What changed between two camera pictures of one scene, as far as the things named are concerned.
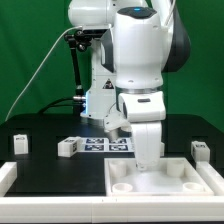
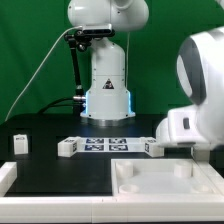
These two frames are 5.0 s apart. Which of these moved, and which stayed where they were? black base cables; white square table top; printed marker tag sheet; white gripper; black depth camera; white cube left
Moved: white gripper; white square table top
Stayed: black depth camera; black base cables; printed marker tag sheet; white cube left
